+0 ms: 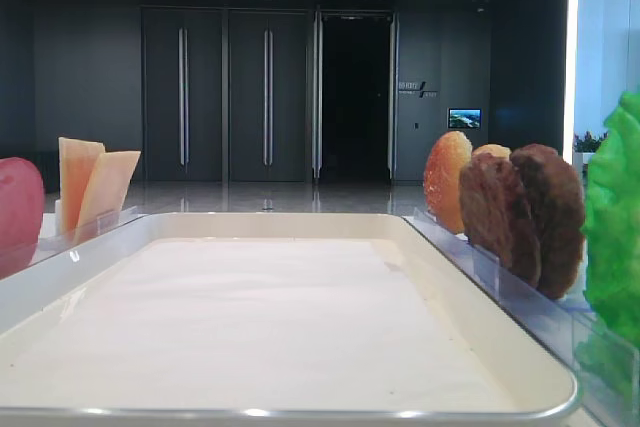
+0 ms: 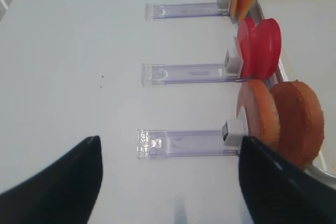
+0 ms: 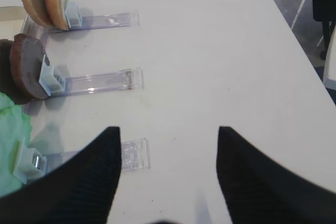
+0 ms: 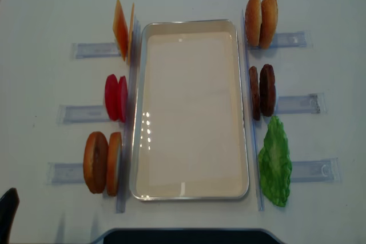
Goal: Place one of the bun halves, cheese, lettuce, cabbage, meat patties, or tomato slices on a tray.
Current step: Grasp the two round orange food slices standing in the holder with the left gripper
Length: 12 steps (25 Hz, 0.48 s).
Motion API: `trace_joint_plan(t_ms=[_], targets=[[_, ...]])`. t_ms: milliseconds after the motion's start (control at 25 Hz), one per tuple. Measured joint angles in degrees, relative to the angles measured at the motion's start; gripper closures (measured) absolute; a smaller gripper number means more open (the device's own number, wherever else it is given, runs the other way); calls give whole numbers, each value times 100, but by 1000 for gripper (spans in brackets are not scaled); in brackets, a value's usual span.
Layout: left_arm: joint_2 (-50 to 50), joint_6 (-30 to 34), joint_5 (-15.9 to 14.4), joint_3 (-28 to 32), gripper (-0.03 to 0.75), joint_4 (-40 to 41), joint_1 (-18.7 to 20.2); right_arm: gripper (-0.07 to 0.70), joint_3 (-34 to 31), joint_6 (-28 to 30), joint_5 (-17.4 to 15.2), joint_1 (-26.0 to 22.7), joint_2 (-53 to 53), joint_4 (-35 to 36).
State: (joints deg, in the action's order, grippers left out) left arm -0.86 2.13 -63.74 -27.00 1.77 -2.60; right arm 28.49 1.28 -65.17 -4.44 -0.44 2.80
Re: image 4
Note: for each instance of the bread slice white face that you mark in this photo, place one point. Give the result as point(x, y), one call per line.
point(113, 163)

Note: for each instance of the dark robot base bottom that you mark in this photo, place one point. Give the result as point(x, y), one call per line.
point(189, 236)

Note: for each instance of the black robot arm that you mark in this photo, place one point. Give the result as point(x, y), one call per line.
point(9, 204)

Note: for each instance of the right red tomato slice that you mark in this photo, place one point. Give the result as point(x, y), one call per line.
point(122, 98)

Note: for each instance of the red tomato slice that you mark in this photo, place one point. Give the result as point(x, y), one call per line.
point(111, 86)
point(122, 98)

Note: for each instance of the left red tomato slice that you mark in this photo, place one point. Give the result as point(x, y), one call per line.
point(111, 86)

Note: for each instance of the left brown meat patty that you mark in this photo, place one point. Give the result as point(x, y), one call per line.
point(253, 75)

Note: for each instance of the brown meat patty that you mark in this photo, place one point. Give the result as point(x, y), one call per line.
point(267, 90)
point(253, 75)

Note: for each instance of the right brown meat patty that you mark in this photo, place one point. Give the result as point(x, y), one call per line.
point(267, 90)

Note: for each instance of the left bread slice brown crust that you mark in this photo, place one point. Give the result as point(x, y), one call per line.
point(95, 162)

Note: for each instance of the left orange cheese slice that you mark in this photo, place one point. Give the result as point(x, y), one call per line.
point(120, 29)

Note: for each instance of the orange cheese slice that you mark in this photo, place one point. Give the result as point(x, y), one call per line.
point(130, 35)
point(120, 29)

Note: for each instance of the green lettuce leaf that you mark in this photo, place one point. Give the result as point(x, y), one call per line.
point(275, 164)

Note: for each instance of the right orange cheese slice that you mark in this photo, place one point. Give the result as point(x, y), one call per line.
point(130, 35)

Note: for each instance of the white metal baking tray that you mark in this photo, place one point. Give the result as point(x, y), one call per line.
point(189, 132)

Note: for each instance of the left golden bun half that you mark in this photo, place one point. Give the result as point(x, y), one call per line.
point(253, 21)

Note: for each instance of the golden bun half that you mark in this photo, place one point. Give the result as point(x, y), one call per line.
point(253, 21)
point(269, 10)

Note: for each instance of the clear holder middle left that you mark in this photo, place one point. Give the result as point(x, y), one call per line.
point(69, 114)

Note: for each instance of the clear holder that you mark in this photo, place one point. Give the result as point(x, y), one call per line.
point(94, 50)
point(64, 173)
point(301, 104)
point(69, 114)
point(294, 39)
point(325, 170)

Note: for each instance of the clear holder upper left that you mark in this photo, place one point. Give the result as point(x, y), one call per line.
point(94, 50)

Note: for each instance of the clear holder middle right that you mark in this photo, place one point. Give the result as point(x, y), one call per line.
point(301, 104)

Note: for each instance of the right golden bun half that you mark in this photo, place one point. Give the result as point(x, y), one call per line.
point(269, 10)

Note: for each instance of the clear holder upper right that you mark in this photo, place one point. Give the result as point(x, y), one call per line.
point(294, 39)

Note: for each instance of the clear holder lower left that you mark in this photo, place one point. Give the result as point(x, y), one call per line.
point(64, 173)

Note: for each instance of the clear holder lower right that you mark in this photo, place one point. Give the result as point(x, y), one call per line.
point(325, 170)

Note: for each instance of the left long clear rail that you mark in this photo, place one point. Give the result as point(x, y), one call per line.
point(126, 158)

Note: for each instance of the long clear rail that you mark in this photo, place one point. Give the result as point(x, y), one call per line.
point(259, 195)
point(126, 158)

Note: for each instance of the right long clear rail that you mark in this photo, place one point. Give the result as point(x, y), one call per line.
point(259, 195)

